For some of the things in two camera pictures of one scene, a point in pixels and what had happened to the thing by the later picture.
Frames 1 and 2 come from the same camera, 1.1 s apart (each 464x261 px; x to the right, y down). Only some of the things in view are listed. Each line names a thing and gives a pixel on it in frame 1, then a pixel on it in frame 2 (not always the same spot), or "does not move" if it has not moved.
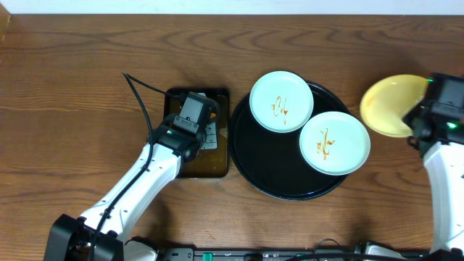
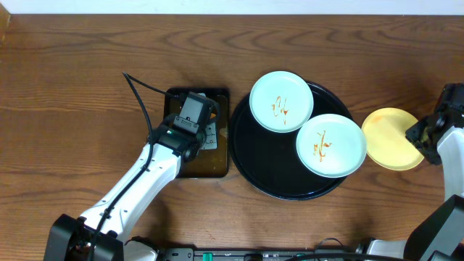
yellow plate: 386,101 -> 386,142
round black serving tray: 271,162 does not move
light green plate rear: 281,101 does not move
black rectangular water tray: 208,162 does not move
